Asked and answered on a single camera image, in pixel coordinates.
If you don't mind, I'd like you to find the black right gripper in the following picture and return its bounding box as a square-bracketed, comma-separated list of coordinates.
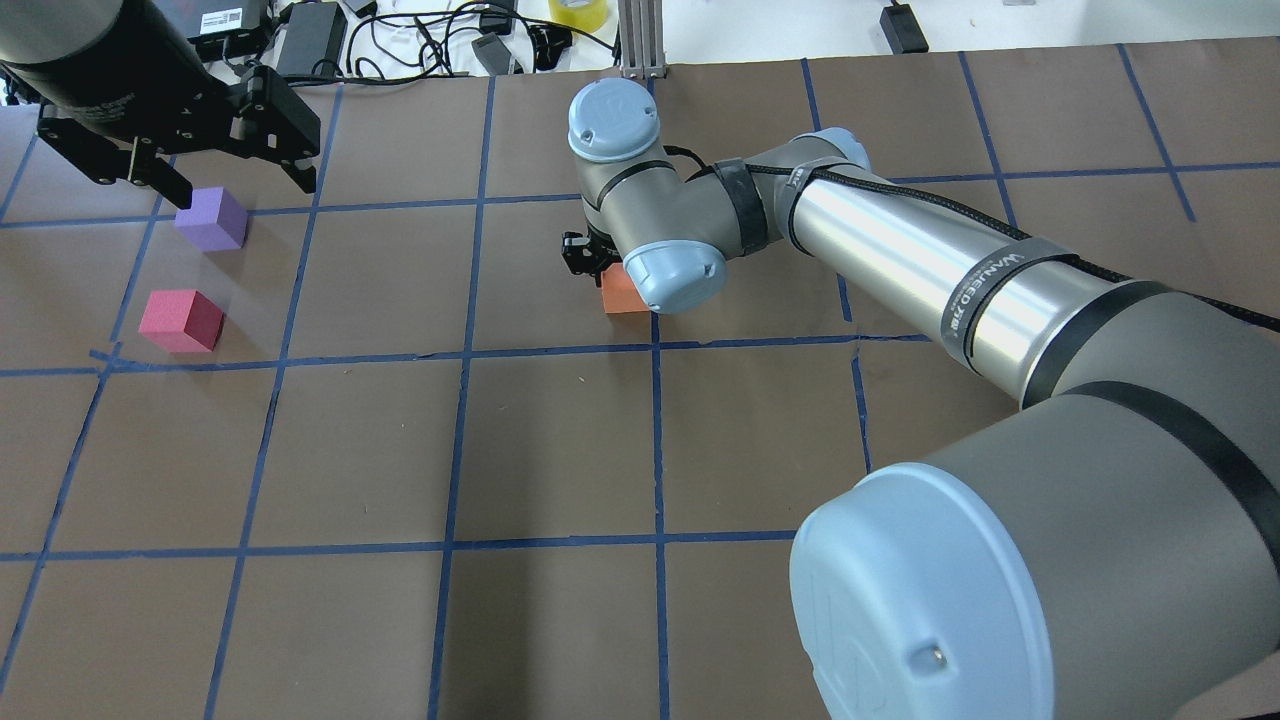
[559, 225, 622, 281]

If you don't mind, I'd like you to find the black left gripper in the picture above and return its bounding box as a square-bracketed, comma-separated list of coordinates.
[3, 1, 321, 209]

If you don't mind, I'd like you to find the orange foam cube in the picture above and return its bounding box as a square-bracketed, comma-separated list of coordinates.
[599, 263, 650, 316]

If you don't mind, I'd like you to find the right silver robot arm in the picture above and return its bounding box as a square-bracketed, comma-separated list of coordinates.
[562, 77, 1279, 719]

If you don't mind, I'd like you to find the purple foam cube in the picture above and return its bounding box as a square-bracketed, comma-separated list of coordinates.
[174, 187, 250, 252]

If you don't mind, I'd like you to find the black power brick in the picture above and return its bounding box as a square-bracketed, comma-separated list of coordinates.
[274, 1, 347, 79]

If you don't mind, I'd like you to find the pink foam cube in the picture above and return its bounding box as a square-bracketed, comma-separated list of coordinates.
[137, 290, 227, 354]

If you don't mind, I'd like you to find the yellow tape roll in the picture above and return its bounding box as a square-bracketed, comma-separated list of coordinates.
[548, 0, 609, 33]

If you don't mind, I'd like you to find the black power adapter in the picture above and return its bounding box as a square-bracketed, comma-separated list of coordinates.
[879, 1, 931, 55]

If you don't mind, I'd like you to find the aluminium frame post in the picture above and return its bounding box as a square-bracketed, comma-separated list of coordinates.
[617, 0, 668, 79]

